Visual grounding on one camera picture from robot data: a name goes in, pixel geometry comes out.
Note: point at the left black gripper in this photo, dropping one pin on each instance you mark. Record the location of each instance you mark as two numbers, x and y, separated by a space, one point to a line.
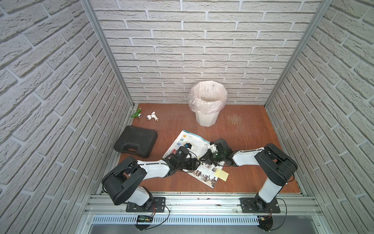
190 159

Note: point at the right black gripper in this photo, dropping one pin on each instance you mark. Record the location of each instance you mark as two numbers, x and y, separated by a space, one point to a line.
207 157

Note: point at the yellow art textbook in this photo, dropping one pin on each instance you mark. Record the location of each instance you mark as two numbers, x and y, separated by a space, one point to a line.
205 172

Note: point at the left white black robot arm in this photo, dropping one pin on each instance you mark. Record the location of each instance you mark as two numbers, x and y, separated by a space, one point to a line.
122 183

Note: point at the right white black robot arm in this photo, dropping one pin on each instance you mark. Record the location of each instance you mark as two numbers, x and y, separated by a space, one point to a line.
277 165

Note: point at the yellow sticky note on table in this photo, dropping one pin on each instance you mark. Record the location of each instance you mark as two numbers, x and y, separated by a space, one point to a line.
221 174

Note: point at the black plastic tool case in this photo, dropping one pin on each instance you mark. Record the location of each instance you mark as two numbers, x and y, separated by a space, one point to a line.
136 141

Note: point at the white pipe fitting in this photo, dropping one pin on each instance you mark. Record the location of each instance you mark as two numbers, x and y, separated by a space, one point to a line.
152 116

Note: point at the white trash bin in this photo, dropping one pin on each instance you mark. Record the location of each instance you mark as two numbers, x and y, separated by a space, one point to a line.
207 117

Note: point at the clear pink bin liner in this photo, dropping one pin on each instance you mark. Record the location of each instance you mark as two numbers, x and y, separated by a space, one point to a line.
206 102

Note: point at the green pipe fitting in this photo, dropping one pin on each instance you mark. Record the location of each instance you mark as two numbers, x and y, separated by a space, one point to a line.
137 114

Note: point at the left controller board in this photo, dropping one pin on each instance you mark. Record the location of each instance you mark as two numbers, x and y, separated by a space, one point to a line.
144 219

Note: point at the controller board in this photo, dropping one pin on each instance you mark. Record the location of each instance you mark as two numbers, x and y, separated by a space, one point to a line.
265 223
144 219

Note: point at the right controller board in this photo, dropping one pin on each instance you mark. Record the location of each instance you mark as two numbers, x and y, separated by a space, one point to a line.
265 223

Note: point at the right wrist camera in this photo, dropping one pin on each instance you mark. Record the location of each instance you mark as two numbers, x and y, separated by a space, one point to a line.
213 147

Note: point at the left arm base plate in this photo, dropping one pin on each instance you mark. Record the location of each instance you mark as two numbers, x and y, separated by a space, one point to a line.
153 205

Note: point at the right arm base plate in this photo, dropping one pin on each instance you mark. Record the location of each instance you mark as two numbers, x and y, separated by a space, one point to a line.
258 206

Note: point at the aluminium frame rail front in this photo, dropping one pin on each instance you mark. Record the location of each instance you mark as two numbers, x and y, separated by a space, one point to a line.
210 204

